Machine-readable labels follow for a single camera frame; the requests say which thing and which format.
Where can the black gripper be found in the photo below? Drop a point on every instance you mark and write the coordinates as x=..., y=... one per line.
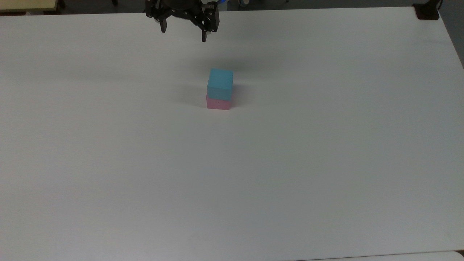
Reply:
x=181, y=7

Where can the blue cube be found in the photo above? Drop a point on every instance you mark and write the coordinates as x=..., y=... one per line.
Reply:
x=220, y=85

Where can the pink cube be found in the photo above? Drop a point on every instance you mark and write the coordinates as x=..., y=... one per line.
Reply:
x=217, y=104

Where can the beige wooden furniture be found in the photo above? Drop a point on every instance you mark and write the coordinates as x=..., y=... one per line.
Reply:
x=25, y=4

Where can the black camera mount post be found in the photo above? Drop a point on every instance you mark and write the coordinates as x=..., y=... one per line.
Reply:
x=427, y=12

